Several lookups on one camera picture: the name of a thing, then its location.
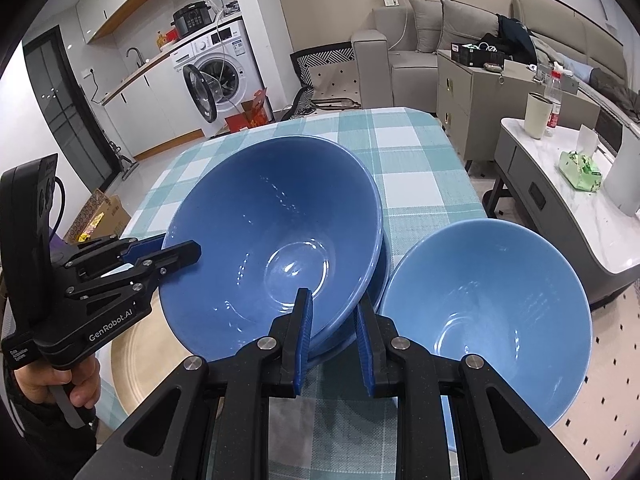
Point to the person's left hand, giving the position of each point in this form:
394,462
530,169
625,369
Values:
36,379

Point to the white washing machine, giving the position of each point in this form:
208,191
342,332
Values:
217,68

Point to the cardboard box with snacks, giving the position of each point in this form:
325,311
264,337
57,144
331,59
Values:
102,215

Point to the white marble coffee table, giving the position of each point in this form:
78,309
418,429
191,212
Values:
599,241

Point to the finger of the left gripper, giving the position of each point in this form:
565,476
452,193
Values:
141,248
154,267

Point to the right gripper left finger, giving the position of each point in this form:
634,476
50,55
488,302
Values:
210,419

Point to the black rice cooker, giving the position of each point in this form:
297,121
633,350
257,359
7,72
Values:
191,18

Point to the white electric kettle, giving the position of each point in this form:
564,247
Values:
622,182

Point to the large dark blue bowl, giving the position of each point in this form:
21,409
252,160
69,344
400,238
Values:
370,299

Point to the cream tumbler cup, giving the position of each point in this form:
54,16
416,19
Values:
537,114

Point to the beige plate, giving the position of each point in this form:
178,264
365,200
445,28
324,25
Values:
143,356

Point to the white kitchen cabinets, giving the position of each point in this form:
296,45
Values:
153,109

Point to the teal checkered tablecloth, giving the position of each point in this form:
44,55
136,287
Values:
333,430

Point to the light blue ribbed bowl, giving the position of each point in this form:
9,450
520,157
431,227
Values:
499,290

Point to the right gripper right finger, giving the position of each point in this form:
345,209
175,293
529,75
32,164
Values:
498,436

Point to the red label water bottle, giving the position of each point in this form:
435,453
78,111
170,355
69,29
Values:
553,92

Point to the grey side cabinet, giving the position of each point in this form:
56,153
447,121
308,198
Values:
472,101

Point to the red cardboard box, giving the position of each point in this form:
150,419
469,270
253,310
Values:
254,114

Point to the grey sofa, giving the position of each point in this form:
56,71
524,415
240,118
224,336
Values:
397,57

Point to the green tissue pack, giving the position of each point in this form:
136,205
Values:
580,171

